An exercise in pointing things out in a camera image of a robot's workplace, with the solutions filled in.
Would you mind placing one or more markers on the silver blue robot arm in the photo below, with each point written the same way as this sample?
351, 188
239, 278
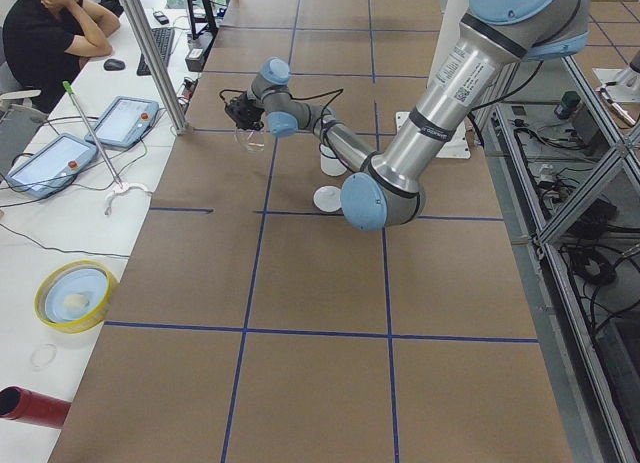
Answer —
384, 188

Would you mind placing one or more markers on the green tipped grabber stick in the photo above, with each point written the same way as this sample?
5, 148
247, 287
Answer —
121, 187

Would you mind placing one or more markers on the teach pendant tablet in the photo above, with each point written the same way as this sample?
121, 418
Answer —
53, 167
125, 121

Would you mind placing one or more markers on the yellow tape roll with bowl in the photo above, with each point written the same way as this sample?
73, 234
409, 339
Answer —
75, 297

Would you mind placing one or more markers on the black computer mouse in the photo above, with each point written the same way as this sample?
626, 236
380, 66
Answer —
113, 64

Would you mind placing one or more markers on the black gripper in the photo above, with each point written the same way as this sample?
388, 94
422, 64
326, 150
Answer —
248, 112

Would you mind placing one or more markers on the near teach pendant tablet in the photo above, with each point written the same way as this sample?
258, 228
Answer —
53, 167

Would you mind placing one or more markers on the red cylinder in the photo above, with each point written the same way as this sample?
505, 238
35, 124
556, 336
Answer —
30, 407

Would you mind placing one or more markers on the white blue patterned mug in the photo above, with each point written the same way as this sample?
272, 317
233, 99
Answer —
329, 163

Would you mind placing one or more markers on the seated person in black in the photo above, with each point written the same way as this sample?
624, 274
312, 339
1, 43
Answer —
48, 42

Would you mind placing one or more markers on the white ceramic lid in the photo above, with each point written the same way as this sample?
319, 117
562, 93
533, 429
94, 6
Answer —
327, 199

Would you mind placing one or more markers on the clear glass funnel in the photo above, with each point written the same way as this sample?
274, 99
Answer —
251, 140

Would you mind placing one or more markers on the aluminium frame post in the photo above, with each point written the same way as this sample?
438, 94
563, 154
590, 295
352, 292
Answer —
142, 32

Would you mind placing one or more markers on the far teach pendant tablet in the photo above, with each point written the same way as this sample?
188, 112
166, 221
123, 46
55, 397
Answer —
125, 121

